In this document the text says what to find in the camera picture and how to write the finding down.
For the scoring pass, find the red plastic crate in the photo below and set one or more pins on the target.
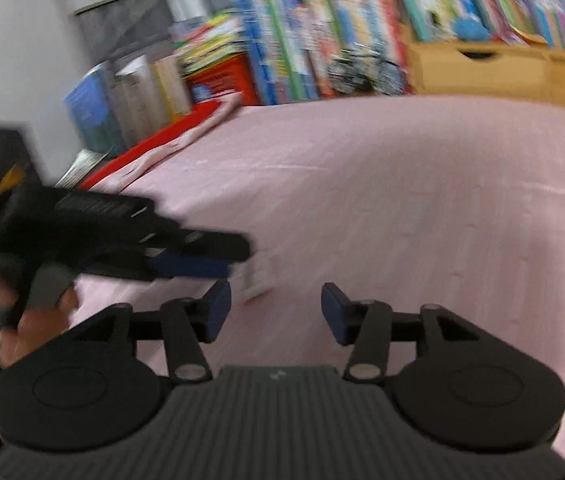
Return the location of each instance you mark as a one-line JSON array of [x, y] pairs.
[[227, 77]]

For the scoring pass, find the stack of flat-lying books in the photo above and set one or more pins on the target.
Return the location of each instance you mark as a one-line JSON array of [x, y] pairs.
[[212, 42]]

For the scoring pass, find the person's left hand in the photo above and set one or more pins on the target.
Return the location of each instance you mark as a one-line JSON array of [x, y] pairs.
[[32, 332]]

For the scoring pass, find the black model bicycle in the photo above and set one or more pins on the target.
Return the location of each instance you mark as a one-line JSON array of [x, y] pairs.
[[362, 72]]

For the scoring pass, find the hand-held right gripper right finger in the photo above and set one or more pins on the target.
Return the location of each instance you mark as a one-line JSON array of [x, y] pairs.
[[336, 315]]

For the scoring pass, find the blue yarn ball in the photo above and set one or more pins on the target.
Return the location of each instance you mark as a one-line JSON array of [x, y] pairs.
[[472, 27]]

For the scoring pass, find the row of tall colourful books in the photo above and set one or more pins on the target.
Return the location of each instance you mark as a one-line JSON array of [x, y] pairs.
[[312, 35]]

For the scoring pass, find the wooden drawer organizer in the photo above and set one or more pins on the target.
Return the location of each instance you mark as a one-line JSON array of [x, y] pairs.
[[487, 70]]

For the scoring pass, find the row of thick leaning books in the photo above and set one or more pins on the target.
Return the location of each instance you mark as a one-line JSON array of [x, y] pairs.
[[112, 105]]

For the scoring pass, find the red plush blanket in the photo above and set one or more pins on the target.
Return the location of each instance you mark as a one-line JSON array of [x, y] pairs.
[[162, 137]]

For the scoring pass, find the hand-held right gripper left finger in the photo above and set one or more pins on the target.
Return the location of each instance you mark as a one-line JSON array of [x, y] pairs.
[[217, 312]]

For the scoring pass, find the pink bed sheet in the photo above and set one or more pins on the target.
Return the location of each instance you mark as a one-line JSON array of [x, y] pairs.
[[412, 210]]

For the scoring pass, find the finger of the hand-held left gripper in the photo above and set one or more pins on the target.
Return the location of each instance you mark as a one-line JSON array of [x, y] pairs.
[[187, 266], [212, 246]]

